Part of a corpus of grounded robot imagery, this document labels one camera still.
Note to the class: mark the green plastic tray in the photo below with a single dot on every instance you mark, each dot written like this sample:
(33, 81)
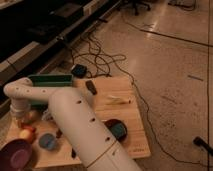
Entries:
(51, 80)

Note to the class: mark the purple plastic bowl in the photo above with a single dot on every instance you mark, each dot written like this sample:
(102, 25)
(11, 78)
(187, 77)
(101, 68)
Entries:
(15, 155)

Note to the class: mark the dark round bowl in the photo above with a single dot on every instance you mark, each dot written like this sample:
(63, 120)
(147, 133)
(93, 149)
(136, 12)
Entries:
(117, 128)

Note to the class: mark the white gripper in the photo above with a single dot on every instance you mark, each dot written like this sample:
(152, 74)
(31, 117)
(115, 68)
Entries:
(20, 115)

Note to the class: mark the wooden board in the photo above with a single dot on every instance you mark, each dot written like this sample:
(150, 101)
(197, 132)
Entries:
(125, 110)

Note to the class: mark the red yellow pepper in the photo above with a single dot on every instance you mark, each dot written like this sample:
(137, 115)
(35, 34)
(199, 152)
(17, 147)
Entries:
(27, 133)

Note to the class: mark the blue plastic cup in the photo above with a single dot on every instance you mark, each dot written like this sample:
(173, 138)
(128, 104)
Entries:
(47, 141)

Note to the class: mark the black object at right edge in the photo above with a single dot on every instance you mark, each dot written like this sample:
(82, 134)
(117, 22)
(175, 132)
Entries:
(200, 142)

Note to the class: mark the black rectangular remote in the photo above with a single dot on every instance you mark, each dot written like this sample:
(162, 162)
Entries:
(91, 87)

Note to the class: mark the black office chair base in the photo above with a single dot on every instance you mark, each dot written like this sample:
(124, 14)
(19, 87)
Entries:
(134, 4)

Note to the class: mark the yellow corn cob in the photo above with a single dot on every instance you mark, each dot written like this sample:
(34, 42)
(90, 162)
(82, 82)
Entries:
(114, 100)

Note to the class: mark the black power adapter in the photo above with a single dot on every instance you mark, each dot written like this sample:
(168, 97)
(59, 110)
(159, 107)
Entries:
(79, 70)

